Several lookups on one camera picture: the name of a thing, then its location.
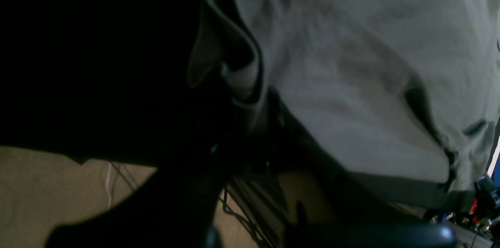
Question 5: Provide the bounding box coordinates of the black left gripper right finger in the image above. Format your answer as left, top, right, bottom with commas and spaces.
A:
270, 88, 457, 248

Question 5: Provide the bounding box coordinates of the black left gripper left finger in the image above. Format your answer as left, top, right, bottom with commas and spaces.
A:
45, 124, 248, 248

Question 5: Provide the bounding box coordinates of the grey T-shirt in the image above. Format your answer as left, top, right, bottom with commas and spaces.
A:
187, 0, 499, 211

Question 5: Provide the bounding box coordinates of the black table cloth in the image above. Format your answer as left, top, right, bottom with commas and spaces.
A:
1, 0, 262, 165

